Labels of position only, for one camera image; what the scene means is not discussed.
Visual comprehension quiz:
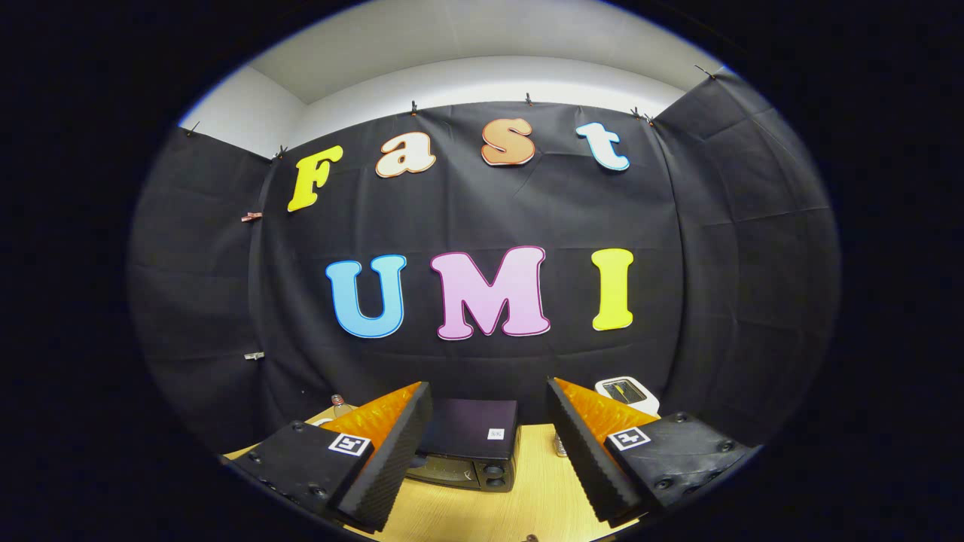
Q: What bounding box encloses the white bread toaster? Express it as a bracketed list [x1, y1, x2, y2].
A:
[595, 376, 661, 417]

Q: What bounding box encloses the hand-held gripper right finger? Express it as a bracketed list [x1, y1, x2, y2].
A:
[546, 376, 758, 528]

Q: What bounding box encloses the black toaster oven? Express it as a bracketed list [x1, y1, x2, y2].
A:
[405, 397, 520, 494]

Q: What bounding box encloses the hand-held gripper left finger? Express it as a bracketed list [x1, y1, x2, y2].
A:
[224, 381, 434, 534]

